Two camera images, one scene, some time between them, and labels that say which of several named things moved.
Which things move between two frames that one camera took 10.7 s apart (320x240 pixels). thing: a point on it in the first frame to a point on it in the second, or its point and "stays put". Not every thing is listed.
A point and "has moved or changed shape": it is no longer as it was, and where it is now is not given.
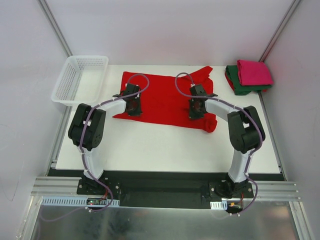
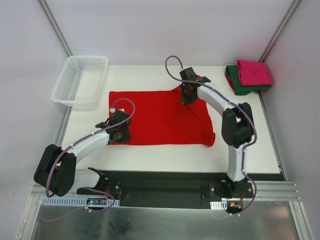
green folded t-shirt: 232,73 stays put
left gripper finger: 134,111 to 125,137
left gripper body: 134,106 to 125,135
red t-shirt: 164,98 has moved or changed shape
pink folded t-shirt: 252,73 stays put
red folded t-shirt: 229,81 stays put
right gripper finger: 196,115 to 188,99
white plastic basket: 80,80 stays put
